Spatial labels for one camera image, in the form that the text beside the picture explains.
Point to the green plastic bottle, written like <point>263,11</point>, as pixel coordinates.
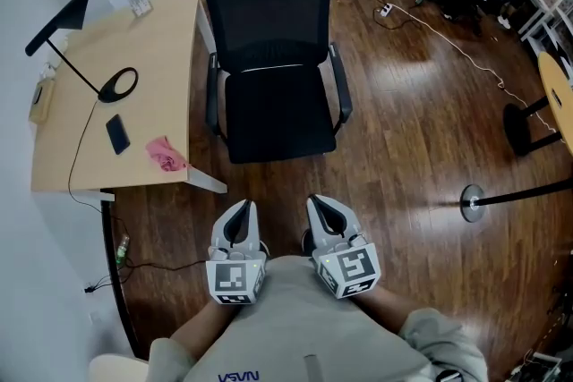
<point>123,250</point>

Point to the person's left shoe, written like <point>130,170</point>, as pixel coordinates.
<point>265,247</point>

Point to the person's shoe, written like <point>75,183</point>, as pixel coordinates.
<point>306,242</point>
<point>265,247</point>

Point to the white desk leg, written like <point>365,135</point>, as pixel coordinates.
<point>205,27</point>
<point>206,181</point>

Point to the black smartphone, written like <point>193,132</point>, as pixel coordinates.
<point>117,134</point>

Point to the person's left forearm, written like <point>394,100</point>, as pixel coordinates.
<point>201,326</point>

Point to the white power strip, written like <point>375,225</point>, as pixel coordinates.
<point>386,9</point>

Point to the small white box on desk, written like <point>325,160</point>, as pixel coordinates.
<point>139,2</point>

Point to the black pole stand round base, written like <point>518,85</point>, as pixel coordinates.
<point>473,203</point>

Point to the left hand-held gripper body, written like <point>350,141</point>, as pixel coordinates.
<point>233,277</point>

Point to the black office chair seat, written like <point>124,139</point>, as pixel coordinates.
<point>277,116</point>

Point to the person's right forearm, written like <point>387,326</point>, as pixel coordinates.
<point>394,308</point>

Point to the wooden tissue box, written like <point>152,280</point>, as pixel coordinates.
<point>45,112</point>

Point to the person's right shoe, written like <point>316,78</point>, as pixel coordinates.
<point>306,242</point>

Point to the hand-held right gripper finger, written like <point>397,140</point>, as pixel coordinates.
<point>315,232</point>
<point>351,226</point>

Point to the white frame equipment cart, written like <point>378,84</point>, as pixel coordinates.
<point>537,367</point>

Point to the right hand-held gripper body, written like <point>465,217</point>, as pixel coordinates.
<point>353,266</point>

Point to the black desk lamp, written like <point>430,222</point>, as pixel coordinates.
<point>74,11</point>

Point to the white frame table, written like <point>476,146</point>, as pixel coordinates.
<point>546,18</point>

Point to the pink cloth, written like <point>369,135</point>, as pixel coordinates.
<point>165,154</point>

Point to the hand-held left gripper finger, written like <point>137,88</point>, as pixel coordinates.
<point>253,237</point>
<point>219,232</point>

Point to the black mesh office chair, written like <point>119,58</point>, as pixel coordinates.
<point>268,13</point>

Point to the person's olive t-shirt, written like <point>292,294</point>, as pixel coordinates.
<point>313,326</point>

